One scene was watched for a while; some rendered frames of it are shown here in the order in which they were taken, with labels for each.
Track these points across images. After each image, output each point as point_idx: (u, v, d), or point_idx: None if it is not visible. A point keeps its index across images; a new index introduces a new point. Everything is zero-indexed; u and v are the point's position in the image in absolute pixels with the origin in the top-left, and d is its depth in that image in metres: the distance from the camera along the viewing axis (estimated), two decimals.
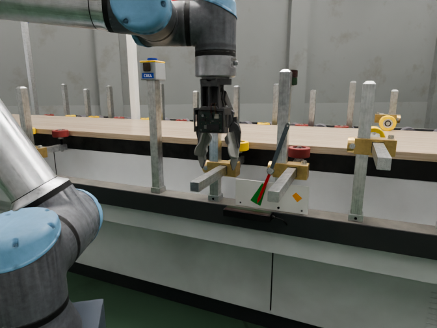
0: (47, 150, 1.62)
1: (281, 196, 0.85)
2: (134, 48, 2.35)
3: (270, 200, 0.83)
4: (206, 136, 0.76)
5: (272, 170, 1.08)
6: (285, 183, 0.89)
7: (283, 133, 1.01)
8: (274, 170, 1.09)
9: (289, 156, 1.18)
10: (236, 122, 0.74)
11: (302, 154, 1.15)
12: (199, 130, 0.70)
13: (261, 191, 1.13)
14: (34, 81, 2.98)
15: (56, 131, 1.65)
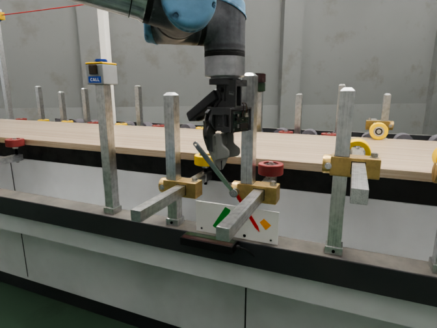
0: None
1: (233, 233, 0.68)
2: (108, 48, 2.18)
3: (219, 238, 0.66)
4: (217, 138, 0.75)
5: (233, 191, 0.91)
6: (242, 214, 0.72)
7: (200, 153, 0.89)
8: (235, 189, 0.92)
9: (259, 174, 1.01)
10: None
11: (274, 172, 0.98)
12: (233, 130, 0.70)
13: (250, 217, 0.93)
14: (8, 82, 2.81)
15: (8, 140, 1.48)
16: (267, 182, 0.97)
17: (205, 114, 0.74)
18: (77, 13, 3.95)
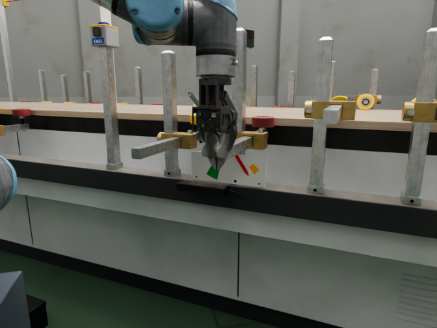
0: (6, 129, 1.53)
1: (228, 156, 0.80)
2: None
3: None
4: (211, 137, 0.76)
5: None
6: (235, 144, 0.85)
7: (194, 102, 0.98)
8: None
9: (252, 126, 1.14)
10: (234, 126, 0.74)
11: (265, 123, 1.11)
12: (198, 129, 0.71)
13: (240, 163, 1.02)
14: (12, 68, 2.90)
15: (15, 110, 1.57)
16: None
17: None
18: (78, 4, 4.04)
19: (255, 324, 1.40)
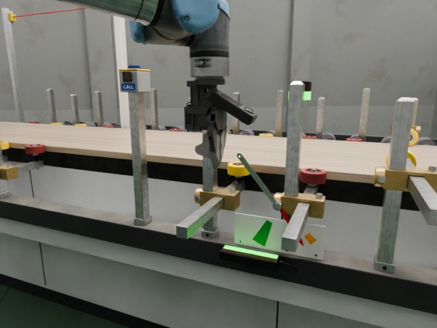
0: (19, 169, 1.41)
1: (297, 243, 0.68)
2: (124, 51, 2.14)
3: (285, 248, 0.67)
4: None
5: (278, 204, 0.88)
6: (302, 224, 0.73)
7: (244, 164, 0.85)
8: (279, 202, 0.88)
9: (301, 181, 1.02)
10: (209, 127, 0.72)
11: (317, 179, 0.99)
12: None
13: None
14: (19, 85, 2.77)
15: (29, 147, 1.45)
16: (311, 189, 0.98)
17: (226, 113, 0.78)
18: (85, 15, 3.91)
19: None
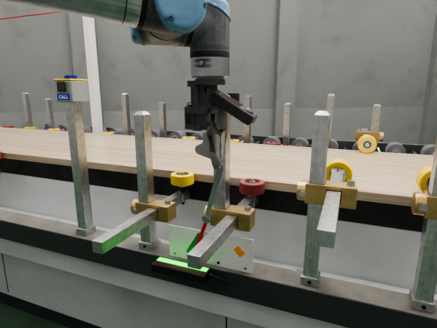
0: None
1: (205, 259, 0.67)
2: (94, 55, 2.13)
3: (190, 265, 0.66)
4: None
5: (207, 218, 0.87)
6: (216, 239, 0.72)
7: (216, 175, 0.79)
8: (210, 218, 0.87)
9: (240, 192, 1.01)
10: (209, 127, 0.72)
11: (254, 191, 0.98)
12: None
13: (197, 242, 0.91)
14: None
15: None
16: (248, 200, 0.97)
17: (227, 113, 0.78)
18: (69, 17, 3.90)
19: None
